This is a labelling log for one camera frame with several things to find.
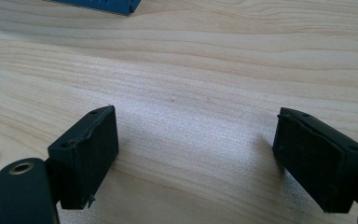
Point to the blue plastic file rack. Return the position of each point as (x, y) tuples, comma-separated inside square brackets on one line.
[(105, 5)]

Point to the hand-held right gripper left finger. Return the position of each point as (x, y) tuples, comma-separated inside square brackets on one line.
[(84, 161)]

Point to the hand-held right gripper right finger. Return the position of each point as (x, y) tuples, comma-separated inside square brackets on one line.
[(317, 161)]

